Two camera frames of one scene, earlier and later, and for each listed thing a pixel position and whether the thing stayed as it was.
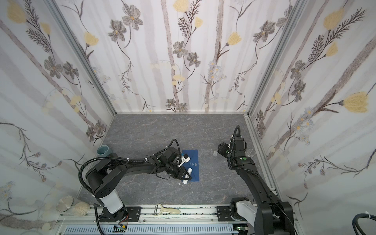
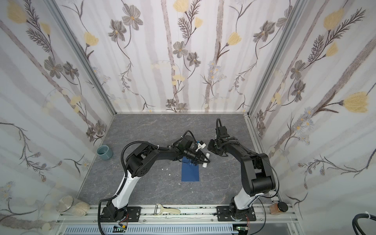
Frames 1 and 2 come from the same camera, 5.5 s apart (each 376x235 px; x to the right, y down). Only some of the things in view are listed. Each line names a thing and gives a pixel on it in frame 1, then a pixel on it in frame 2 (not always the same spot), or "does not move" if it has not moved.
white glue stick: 189,171 → 204,164
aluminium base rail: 154,220 does not move
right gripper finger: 224,149 → 212,146
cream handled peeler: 160,209 does not move
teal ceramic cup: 104,150 does not move
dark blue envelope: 193,163 does not move
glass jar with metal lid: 68,203 does not move
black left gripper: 178,171 → 198,155
